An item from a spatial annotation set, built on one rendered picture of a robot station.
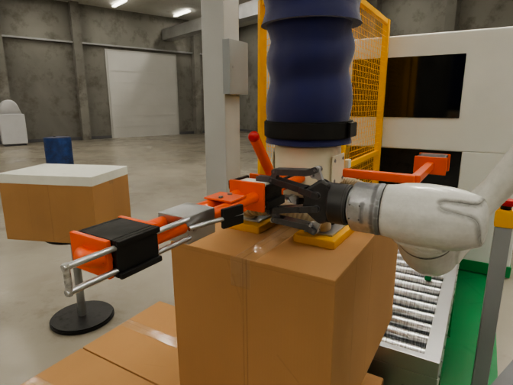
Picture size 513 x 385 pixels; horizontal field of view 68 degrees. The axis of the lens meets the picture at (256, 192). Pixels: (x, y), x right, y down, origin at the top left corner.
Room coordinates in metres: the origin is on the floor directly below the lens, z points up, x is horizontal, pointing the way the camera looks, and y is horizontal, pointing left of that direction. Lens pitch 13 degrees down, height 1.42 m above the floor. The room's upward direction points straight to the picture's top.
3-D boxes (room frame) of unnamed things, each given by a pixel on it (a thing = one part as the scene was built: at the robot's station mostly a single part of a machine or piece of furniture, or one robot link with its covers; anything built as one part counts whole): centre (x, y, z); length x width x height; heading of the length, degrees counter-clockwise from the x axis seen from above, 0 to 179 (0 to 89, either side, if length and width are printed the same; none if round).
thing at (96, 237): (0.49, 0.19, 1.23); 0.08 x 0.07 x 0.05; 148
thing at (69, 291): (0.51, 0.12, 1.23); 0.31 x 0.03 x 0.05; 148
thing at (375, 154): (3.00, -0.83, 1.05); 1.17 x 0.10 x 2.10; 150
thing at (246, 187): (0.78, 0.00, 1.24); 0.10 x 0.08 x 0.06; 58
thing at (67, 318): (2.33, 1.17, 0.31); 0.40 x 0.40 x 0.62
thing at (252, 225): (1.05, -0.05, 1.14); 0.34 x 0.10 x 0.05; 148
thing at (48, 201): (2.33, 1.17, 0.82); 0.60 x 0.40 x 0.40; 80
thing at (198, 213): (0.60, 0.11, 1.23); 0.07 x 0.07 x 0.04; 58
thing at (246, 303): (1.00, -0.13, 0.91); 0.60 x 0.40 x 0.40; 149
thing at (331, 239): (0.95, -0.21, 1.14); 0.34 x 0.10 x 0.05; 148
